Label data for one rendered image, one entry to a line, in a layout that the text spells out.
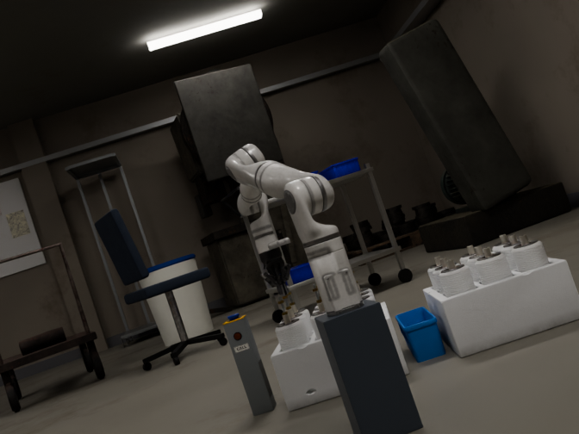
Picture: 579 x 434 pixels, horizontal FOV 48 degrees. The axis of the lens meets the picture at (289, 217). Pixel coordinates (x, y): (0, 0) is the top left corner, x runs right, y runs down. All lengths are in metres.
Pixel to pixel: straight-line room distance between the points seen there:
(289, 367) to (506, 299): 0.68
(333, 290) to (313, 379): 0.60
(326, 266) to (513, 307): 0.74
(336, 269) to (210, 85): 5.67
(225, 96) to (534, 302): 5.41
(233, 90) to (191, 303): 2.57
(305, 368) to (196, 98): 5.21
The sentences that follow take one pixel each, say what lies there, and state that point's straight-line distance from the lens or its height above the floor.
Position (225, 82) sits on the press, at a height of 2.33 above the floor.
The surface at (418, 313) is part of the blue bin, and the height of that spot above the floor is 0.10.
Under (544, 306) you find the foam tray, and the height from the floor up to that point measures 0.07.
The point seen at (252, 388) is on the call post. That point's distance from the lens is 2.19.
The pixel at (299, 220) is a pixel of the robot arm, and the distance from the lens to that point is 1.53.
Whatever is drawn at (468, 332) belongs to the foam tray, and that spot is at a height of 0.07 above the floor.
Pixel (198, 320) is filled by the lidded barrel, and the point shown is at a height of 0.12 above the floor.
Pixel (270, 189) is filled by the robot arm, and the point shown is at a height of 0.64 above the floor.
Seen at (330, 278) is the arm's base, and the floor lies 0.39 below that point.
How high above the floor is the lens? 0.50
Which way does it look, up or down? 2 degrees up
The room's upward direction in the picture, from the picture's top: 19 degrees counter-clockwise
